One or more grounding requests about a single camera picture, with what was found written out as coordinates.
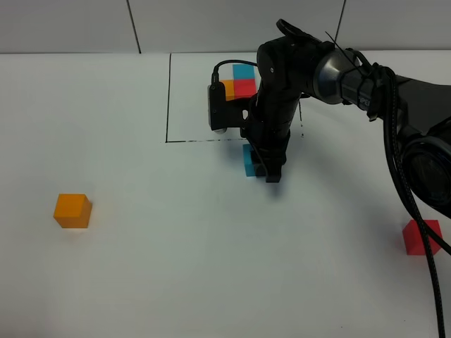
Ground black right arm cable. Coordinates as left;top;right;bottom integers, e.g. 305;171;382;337
373;63;451;338

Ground template orange cube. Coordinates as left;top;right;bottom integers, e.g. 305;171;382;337
221;80;235;101

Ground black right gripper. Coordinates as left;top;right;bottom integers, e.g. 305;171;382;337
240;92;299;183

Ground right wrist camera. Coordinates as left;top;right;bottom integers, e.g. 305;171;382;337
208;72;250;132

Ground template red cube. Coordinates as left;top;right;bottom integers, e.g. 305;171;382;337
233;79;257;99

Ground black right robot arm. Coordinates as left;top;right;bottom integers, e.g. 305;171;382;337
242;20;450;215

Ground template blue cube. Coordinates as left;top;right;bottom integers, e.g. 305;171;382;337
233;63;255;80

